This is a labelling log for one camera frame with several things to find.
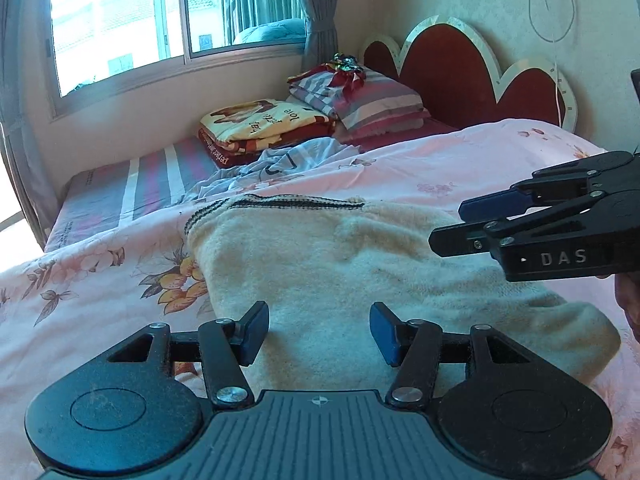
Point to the striped mattress sheet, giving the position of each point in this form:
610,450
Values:
150,175

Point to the striped pillow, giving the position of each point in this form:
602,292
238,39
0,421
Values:
380,102

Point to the blue quilt outside window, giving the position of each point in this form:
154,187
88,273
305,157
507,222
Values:
272,30

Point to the light blue white garment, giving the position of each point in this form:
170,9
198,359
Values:
300,160

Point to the folded yellow printed blanket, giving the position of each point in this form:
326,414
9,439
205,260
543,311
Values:
255,120

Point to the sliding window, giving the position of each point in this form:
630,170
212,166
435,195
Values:
125,20

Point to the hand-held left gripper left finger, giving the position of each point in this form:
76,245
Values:
254,330

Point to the pink floral quilt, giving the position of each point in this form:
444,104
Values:
100,320

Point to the cream sweater with black stripes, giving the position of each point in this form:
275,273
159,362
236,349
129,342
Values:
350,270

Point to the folded striped bedding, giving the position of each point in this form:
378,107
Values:
315,92

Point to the red scalloped headboard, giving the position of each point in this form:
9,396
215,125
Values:
450,70

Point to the person's right hand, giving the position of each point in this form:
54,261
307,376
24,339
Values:
630,305

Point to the grey curtain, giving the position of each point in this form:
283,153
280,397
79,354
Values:
20,110
320,10

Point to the shiny colourful ornament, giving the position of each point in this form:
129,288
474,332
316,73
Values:
346,61

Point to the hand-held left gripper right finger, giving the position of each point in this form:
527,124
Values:
384,332

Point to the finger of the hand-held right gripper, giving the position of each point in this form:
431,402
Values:
492,205
457,241

